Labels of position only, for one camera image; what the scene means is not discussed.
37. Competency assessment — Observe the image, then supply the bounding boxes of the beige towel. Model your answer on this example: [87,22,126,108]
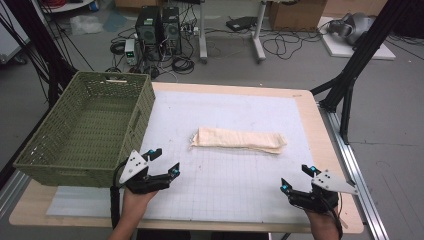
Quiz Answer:
[190,126,288,155]

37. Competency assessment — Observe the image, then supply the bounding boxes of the person's right hand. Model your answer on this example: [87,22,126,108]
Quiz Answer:
[304,208,338,232]

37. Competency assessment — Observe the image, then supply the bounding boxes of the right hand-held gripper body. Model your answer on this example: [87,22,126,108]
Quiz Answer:
[288,169,360,215]

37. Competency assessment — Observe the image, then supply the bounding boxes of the clear plastic bag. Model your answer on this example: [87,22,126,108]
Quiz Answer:
[69,14,105,36]

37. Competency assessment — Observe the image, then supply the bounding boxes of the black computer tower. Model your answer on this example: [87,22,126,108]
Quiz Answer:
[161,6,183,56]
[134,5,163,59]

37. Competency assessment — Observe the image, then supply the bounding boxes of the white floor board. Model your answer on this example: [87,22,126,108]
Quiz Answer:
[317,16,397,61]

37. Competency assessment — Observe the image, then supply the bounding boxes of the loose black floor cables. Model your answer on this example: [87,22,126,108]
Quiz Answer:
[261,30,323,62]

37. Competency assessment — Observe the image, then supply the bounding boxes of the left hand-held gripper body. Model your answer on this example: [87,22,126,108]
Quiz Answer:
[118,149,172,195]

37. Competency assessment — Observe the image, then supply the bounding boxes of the grey helmet-shaped device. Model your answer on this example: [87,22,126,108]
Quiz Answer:
[326,12,376,47]

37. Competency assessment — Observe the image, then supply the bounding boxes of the wooden table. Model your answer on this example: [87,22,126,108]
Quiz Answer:
[8,81,365,235]

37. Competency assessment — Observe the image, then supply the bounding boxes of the small grey power supply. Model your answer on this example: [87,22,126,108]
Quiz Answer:
[124,38,139,67]

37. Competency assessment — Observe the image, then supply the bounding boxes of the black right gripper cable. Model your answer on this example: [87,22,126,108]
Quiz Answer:
[318,191,345,240]

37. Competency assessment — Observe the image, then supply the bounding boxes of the green woven plastic basket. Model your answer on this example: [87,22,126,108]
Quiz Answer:
[12,70,157,189]

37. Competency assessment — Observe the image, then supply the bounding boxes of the coiled black cable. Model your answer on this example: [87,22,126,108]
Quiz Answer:
[171,55,196,76]

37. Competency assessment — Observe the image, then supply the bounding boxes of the white grid mat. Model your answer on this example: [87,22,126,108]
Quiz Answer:
[45,89,322,225]

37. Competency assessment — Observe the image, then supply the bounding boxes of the large cardboard box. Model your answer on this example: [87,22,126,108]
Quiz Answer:
[268,0,328,33]

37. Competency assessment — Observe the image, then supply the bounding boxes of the white desk frame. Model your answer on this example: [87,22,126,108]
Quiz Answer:
[197,0,268,65]

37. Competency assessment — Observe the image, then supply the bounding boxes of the black metal stand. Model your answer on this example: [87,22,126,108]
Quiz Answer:
[0,0,78,108]
[309,0,413,145]

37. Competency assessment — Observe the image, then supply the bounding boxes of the person's left hand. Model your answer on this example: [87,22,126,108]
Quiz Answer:
[121,187,160,217]

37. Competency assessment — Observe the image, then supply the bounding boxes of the aluminium rail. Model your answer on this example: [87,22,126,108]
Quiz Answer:
[318,102,390,240]
[0,169,32,219]

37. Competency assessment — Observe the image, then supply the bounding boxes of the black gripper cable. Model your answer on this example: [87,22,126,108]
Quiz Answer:
[109,159,130,230]
[318,191,345,240]

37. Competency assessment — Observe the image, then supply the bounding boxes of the flat black device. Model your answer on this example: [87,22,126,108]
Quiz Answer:
[225,15,258,33]

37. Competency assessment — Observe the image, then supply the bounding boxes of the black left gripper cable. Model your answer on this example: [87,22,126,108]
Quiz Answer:
[109,159,130,230]

